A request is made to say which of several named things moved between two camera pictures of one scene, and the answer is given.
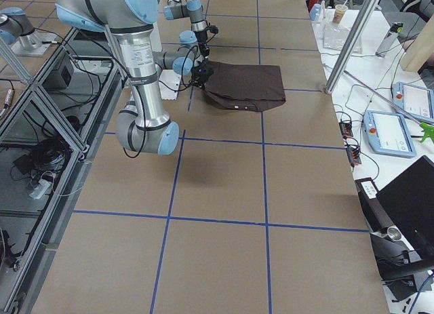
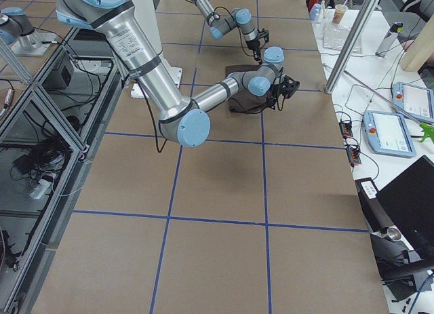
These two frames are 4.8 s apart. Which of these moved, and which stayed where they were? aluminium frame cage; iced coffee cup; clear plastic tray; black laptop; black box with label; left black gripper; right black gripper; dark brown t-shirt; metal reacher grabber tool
Moved: dark brown t-shirt; right black gripper; left black gripper
Stayed: black laptop; aluminium frame cage; iced coffee cup; clear plastic tray; metal reacher grabber tool; black box with label
